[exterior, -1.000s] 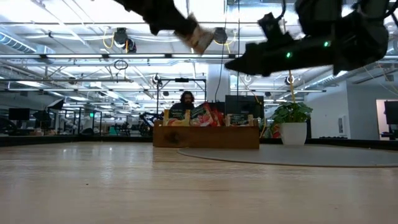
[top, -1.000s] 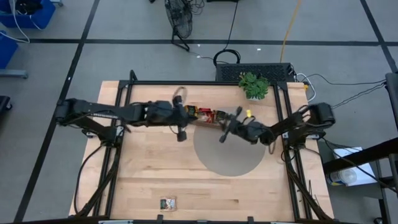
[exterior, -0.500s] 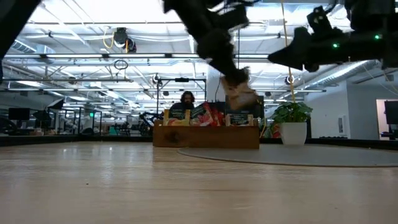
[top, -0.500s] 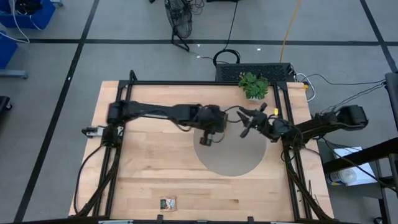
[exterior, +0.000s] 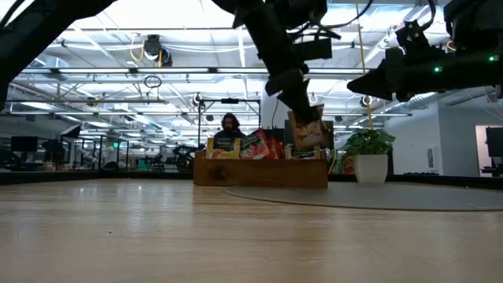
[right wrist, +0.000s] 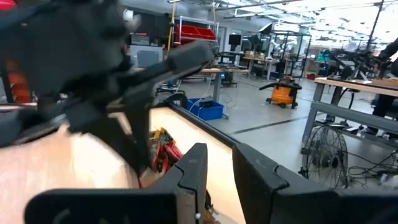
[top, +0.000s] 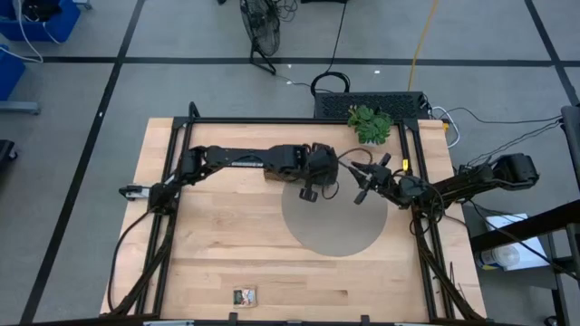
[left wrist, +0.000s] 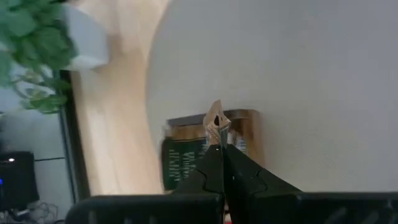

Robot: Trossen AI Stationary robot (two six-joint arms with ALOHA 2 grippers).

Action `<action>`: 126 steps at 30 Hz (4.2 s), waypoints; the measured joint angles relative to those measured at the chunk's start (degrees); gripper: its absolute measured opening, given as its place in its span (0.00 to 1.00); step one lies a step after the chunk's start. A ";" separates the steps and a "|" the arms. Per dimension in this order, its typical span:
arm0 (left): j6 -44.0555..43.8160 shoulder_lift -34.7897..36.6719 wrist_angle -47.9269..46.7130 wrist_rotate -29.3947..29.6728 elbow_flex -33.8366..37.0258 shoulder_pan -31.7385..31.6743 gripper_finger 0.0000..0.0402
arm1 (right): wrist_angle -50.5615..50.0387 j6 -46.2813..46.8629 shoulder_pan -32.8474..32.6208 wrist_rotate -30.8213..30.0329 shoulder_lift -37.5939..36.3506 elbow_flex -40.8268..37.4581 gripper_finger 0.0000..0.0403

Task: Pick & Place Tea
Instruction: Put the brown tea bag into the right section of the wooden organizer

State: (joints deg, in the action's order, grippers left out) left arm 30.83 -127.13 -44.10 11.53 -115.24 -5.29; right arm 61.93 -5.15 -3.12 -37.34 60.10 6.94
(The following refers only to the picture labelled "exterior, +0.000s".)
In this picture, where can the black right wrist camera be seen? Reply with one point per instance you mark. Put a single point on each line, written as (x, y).
(416, 37)

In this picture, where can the red tea packet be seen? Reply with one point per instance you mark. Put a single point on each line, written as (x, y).
(255, 147)
(277, 149)

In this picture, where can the brown wooden tea box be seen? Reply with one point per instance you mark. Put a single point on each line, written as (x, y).
(259, 173)

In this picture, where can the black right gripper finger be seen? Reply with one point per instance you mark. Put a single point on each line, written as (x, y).
(373, 84)

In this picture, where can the black table edge rail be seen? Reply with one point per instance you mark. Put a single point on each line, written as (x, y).
(432, 180)

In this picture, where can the green plant in white pot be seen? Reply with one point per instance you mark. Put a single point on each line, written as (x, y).
(369, 169)

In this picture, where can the vanilla cinnamon apple tea packet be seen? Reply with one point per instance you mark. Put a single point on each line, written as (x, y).
(308, 131)

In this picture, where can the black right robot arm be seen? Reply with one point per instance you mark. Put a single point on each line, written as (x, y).
(487, 23)

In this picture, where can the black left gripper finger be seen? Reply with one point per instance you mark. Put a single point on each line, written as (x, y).
(298, 98)

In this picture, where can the person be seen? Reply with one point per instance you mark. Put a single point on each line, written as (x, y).
(230, 125)

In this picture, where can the black frame stand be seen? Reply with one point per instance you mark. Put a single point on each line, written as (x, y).
(230, 101)

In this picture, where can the grey round mat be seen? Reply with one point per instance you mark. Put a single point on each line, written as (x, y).
(373, 196)

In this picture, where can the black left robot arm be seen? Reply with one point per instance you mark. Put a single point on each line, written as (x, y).
(27, 39)

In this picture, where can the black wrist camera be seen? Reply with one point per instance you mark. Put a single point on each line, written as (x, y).
(314, 49)
(416, 37)

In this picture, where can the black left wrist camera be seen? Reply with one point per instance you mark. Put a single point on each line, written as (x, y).
(314, 49)

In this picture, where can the yellow mango tea packet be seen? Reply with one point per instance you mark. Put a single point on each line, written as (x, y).
(224, 149)

